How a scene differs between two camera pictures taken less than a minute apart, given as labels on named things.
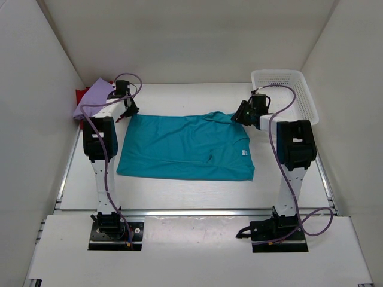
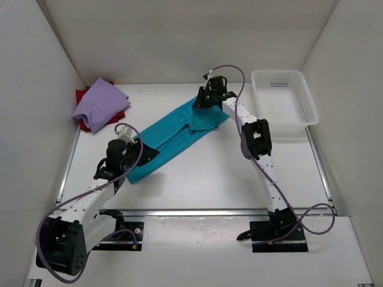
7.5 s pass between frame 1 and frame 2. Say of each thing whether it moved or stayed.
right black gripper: moved
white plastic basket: stayed
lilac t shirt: stayed
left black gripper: moved
